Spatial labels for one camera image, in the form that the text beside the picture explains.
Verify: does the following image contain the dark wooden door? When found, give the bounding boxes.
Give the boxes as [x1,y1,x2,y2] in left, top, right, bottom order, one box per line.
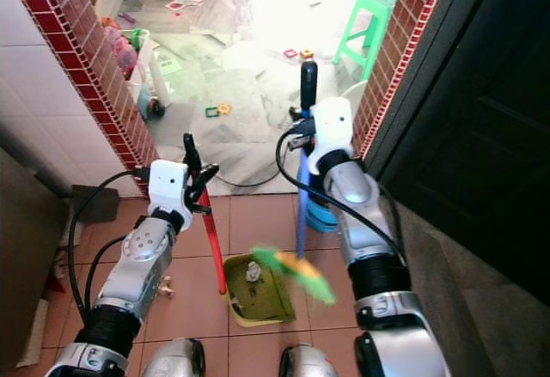
[373,0,550,306]

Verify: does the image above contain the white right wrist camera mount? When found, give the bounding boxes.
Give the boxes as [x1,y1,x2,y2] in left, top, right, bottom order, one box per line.
[308,96,356,168]

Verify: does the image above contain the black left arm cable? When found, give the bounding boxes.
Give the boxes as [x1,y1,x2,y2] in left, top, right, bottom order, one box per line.
[66,167,152,323]

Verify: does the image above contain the silver right robot leg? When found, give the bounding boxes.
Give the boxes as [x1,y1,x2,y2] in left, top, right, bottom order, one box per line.
[277,344,350,377]

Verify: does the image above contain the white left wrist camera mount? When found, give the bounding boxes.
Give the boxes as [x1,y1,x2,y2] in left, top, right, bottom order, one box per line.
[147,160,193,216]

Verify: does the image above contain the blue-handled broom with green bristles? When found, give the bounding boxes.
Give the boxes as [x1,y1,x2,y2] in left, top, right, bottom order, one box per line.
[249,141,338,306]

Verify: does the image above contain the crumpled white paper wad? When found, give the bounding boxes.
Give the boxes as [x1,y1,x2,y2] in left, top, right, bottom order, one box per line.
[244,260,266,284]

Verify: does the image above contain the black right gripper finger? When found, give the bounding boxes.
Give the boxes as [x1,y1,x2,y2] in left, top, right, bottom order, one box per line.
[298,61,320,113]

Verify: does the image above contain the silver left robot leg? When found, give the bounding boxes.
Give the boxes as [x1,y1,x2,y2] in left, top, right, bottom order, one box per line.
[141,337,208,377]

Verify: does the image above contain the white toy cart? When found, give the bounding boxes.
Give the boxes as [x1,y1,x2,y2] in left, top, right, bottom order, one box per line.
[107,20,169,121]

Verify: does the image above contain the silver robot leg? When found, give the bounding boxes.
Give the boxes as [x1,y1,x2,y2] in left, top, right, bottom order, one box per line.
[141,337,208,377]
[277,344,350,377]

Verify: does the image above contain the blue plastic bucket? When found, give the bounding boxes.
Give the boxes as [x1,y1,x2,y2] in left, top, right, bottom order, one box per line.
[304,166,341,234]

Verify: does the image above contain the yellow-green dustpan with red handle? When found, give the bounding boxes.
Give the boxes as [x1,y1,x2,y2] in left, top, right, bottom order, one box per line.
[194,188,298,328]

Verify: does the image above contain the green plastic stool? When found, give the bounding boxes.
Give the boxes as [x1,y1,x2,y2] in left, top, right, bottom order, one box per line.
[333,0,404,82]

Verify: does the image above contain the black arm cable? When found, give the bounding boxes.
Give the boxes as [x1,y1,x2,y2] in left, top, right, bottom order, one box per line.
[276,130,410,268]
[66,167,152,323]

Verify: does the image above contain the black floor cable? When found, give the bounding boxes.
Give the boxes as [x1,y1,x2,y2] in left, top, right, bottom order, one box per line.
[219,136,290,191]

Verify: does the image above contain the pink and white paper sheets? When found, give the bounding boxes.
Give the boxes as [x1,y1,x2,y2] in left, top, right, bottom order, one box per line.
[165,0,212,12]

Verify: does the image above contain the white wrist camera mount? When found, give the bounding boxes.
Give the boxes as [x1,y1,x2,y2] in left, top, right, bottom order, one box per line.
[147,160,193,216]
[308,96,356,168]

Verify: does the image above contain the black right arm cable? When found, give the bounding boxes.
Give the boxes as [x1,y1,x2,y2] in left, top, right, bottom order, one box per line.
[276,130,410,268]

